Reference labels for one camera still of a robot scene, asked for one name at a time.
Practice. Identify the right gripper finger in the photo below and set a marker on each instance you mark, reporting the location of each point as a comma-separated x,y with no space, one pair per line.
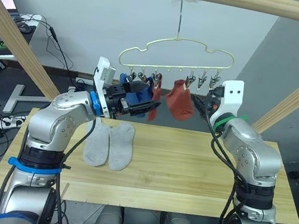
202,113
200,101

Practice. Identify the white wall power strip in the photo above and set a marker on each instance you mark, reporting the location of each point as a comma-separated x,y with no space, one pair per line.
85,81

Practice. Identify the red sock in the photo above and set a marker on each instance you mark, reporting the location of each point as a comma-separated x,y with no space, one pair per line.
180,102
157,94

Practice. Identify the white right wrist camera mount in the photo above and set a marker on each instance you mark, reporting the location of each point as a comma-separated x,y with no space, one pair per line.
231,99

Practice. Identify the wooden frame slanted post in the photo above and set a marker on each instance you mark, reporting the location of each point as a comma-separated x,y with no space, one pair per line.
22,42
295,97

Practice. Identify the white floor power strip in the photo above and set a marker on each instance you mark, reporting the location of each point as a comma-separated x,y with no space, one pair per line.
11,122

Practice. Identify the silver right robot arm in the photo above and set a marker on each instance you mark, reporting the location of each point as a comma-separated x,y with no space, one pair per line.
248,149

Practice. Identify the grey metal desk foot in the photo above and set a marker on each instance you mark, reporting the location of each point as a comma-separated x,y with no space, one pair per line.
13,97

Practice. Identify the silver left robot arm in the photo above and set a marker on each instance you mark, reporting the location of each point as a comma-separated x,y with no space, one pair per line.
58,121

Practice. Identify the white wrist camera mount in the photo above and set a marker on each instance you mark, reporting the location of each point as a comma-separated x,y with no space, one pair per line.
99,82
231,99

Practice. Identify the cream cloud-shaped clip hanger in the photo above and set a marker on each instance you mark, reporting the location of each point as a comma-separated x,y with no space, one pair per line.
178,38

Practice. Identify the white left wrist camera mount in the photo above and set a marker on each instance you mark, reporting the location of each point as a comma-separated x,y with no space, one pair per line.
99,82

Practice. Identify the blue wrist clamp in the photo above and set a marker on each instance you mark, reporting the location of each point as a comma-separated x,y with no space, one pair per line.
95,104

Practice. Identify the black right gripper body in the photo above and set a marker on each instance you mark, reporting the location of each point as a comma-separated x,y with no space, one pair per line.
215,97

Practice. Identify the black computer mouse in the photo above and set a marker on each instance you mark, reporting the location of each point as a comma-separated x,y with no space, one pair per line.
24,27

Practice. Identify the grey sock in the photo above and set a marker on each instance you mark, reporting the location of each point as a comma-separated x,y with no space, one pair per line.
120,147
96,146

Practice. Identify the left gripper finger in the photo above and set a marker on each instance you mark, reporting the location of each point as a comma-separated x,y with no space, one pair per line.
139,86
145,108

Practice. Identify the blue sock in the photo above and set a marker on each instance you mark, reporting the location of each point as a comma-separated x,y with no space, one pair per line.
123,79
143,97

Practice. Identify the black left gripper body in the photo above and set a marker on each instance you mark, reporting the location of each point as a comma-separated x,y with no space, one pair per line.
116,98

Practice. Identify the metal hanger clip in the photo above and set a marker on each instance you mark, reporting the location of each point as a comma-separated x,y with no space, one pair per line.
132,75
141,75
214,80
158,81
202,80
190,80

